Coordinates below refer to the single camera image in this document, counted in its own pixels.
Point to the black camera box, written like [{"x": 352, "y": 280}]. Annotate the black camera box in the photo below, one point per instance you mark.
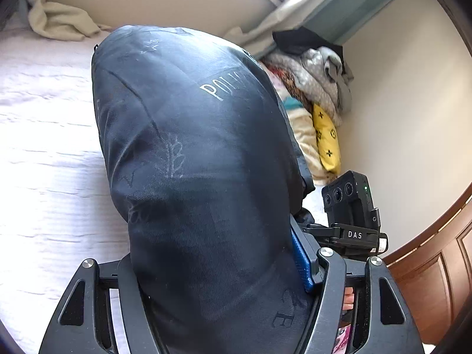
[{"x": 348, "y": 200}]

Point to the black cloth on pile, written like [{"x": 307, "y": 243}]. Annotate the black cloth on pile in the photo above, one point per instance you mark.
[{"x": 300, "y": 40}]

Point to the black padded jacket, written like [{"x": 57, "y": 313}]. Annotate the black padded jacket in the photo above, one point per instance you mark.
[{"x": 201, "y": 165}]

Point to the pile of folded clothes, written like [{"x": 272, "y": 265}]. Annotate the pile of folded clothes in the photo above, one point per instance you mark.
[{"x": 316, "y": 77}]

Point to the brown wooden wardrobe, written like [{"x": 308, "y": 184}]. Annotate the brown wooden wardrobe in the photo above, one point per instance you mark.
[{"x": 433, "y": 271}]

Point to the white quilted mattress cover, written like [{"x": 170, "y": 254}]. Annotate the white quilted mattress cover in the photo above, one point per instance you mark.
[{"x": 56, "y": 208}]

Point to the pink floral pajama clothing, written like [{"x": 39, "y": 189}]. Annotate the pink floral pajama clothing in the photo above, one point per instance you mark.
[{"x": 342, "y": 340}]

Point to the yellow patterned cloth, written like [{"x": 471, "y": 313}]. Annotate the yellow patterned cloth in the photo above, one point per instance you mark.
[{"x": 328, "y": 147}]

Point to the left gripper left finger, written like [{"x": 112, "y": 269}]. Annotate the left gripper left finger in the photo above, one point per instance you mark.
[{"x": 82, "y": 321}]

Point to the person's right hand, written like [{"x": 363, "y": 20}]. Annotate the person's right hand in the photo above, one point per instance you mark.
[{"x": 348, "y": 299}]

